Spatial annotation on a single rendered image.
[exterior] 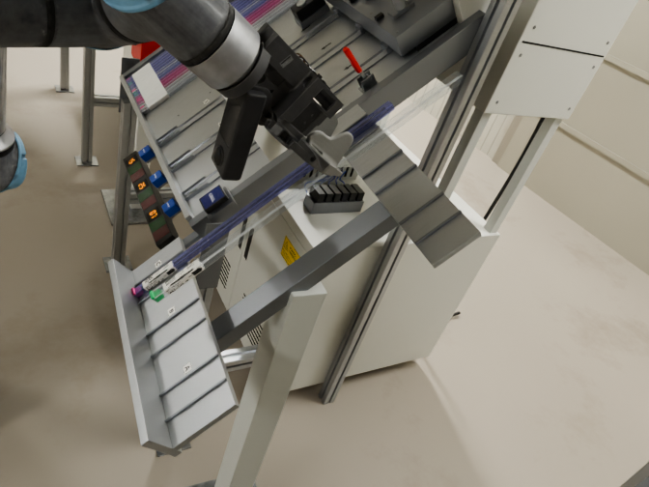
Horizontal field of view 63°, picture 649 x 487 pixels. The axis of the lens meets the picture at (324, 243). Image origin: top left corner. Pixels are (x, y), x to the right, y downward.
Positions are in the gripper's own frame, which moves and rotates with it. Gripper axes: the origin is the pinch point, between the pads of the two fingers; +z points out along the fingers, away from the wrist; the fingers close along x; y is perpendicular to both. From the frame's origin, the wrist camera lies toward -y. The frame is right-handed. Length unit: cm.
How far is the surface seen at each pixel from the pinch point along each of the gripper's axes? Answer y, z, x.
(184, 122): -22, 14, 62
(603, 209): 79, 274, 100
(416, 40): 26.4, 23.5, 34.1
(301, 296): -16.8, 11.9, -3.2
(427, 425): -43, 121, 9
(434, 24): 31, 24, 34
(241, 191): -18.2, 15.0, 28.9
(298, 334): -23.1, 18.5, -3.3
